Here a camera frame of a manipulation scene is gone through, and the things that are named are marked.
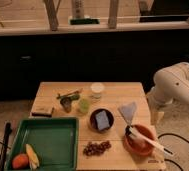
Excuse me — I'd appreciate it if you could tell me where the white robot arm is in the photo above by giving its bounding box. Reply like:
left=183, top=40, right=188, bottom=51
left=146, top=62, right=189, bottom=125

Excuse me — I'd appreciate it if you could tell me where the black pole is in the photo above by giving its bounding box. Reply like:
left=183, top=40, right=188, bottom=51
left=0, top=122, right=12, bottom=171

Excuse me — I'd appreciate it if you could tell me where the bunch of dark grapes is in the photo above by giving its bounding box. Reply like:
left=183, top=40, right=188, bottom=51
left=83, top=141, right=111, bottom=156

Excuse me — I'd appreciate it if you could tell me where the green plastic tray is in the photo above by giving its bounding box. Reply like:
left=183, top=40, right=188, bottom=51
left=5, top=117, right=79, bottom=171

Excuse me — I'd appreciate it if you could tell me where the orange fruit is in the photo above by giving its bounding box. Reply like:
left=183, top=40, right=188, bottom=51
left=12, top=153, right=29, bottom=169

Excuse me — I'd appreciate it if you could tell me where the black cable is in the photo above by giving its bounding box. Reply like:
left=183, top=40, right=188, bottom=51
left=157, top=132, right=189, bottom=171

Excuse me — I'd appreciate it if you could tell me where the white handled brush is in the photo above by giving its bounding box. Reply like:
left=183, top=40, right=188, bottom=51
left=129, top=126, right=174, bottom=156

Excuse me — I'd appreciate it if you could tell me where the green base stand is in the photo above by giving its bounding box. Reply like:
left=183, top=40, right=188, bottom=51
left=69, top=18, right=100, bottom=25

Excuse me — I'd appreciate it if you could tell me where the orange plastic bowl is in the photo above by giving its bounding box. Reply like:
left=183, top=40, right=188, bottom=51
left=123, top=124, right=154, bottom=157

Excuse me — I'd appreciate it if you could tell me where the black bowl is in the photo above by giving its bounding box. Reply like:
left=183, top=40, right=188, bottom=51
left=89, top=108, right=114, bottom=133

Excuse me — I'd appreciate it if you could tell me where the white paper cup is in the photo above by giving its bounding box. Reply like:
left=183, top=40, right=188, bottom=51
left=91, top=82, right=105, bottom=99

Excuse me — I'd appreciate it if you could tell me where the grey towel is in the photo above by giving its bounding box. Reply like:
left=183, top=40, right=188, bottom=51
left=118, top=102, right=137, bottom=125

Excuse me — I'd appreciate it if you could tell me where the blue sponge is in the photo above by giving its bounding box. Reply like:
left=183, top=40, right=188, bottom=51
left=95, top=111, right=110, bottom=131

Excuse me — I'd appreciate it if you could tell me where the brown wooden block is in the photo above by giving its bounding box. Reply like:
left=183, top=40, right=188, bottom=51
left=31, top=106, right=53, bottom=117

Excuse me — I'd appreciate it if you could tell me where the green plastic cup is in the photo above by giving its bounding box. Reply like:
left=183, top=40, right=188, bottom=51
left=78, top=98, right=90, bottom=114

